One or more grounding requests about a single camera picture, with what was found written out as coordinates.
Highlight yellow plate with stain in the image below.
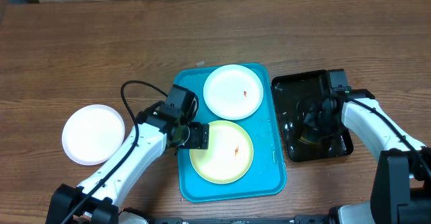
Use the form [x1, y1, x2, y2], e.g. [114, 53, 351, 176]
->
[189, 120, 254, 184]

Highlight teal plastic tray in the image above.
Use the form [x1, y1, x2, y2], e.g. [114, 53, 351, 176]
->
[177, 63, 287, 202]

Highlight white plate with stain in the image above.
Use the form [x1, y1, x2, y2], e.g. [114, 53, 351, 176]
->
[203, 65, 264, 120]

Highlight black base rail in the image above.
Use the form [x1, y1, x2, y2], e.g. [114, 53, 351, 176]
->
[117, 205, 390, 224]

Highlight black rectangular tray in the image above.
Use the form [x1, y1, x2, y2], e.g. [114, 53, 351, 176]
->
[271, 70, 354, 163]

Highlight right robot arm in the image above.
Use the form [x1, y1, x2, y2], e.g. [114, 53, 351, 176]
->
[297, 69, 430, 224]

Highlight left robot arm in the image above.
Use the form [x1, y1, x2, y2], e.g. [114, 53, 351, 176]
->
[46, 85, 209, 223]

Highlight green yellow sponge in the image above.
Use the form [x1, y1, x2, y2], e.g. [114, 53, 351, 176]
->
[298, 133, 320, 144]

